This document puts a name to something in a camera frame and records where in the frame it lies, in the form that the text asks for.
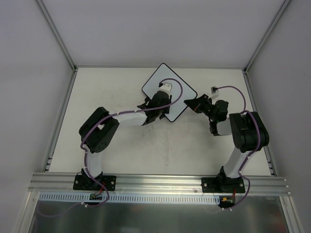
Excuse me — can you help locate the small black-framed whiteboard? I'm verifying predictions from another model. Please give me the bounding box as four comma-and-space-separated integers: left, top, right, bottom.
142, 63, 198, 122

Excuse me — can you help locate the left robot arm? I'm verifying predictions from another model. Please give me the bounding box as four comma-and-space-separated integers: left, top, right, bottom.
73, 91, 172, 192

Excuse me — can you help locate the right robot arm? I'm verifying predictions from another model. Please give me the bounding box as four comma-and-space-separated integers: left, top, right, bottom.
184, 94, 270, 193

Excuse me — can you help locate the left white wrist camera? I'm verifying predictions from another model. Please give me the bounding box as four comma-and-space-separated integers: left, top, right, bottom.
159, 82, 172, 94

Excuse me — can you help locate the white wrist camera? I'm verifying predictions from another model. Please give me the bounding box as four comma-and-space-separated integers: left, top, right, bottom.
209, 86, 219, 100
159, 82, 172, 94

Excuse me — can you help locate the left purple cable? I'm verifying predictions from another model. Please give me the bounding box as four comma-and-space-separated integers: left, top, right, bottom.
37, 78, 183, 216

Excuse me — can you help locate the purple cable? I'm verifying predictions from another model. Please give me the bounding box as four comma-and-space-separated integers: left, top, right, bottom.
37, 78, 183, 216
217, 85, 265, 211

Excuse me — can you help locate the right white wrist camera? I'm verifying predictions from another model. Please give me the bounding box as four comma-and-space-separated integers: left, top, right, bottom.
209, 86, 219, 100

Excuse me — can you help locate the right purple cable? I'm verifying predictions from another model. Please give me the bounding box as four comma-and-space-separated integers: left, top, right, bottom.
217, 85, 265, 211

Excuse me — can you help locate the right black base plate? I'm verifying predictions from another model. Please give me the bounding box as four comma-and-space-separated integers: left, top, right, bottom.
201, 177, 245, 194

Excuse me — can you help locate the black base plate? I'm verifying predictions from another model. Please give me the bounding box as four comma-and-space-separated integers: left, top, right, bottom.
73, 173, 117, 191
201, 177, 245, 194

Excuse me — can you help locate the aluminium front rail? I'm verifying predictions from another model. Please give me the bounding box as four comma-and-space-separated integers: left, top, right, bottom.
28, 172, 292, 196

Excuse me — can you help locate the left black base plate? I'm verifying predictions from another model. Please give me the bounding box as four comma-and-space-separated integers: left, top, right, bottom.
73, 173, 117, 191

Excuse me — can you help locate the right aluminium frame post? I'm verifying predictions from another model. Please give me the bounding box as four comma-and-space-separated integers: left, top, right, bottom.
243, 0, 292, 74

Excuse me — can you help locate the aluminium frame post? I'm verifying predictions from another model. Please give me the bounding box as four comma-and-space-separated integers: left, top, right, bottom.
35, 0, 77, 71
243, 0, 292, 74

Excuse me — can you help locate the white slotted cable duct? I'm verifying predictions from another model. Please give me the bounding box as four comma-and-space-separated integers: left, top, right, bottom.
38, 192, 220, 205

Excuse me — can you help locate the left aluminium frame post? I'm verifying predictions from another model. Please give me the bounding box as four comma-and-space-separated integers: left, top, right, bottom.
35, 0, 77, 71

